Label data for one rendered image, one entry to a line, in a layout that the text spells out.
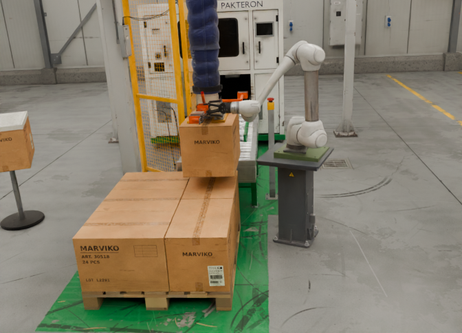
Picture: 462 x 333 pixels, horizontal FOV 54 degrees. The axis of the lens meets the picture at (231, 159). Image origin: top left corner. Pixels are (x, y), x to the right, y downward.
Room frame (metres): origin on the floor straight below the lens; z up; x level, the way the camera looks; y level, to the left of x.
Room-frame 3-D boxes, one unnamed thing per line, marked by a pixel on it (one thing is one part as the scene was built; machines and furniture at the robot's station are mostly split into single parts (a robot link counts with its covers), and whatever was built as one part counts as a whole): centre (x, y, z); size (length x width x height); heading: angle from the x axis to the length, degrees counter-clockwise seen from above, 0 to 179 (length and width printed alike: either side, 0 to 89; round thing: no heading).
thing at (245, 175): (3.78, 0.14, 0.48); 0.70 x 0.03 x 0.15; 85
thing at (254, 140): (4.92, -0.29, 0.50); 2.31 x 0.05 x 0.19; 175
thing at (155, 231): (3.14, 0.49, 0.34); 1.20 x 1.00 x 0.40; 175
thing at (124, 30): (4.60, 0.98, 1.62); 0.20 x 0.05 x 0.30; 175
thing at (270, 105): (4.31, -0.41, 0.50); 0.07 x 0.07 x 1.00; 85
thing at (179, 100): (4.84, 0.77, 1.05); 0.87 x 0.10 x 2.10; 47
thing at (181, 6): (5.59, 0.40, 1.05); 1.17 x 0.10 x 2.10; 175
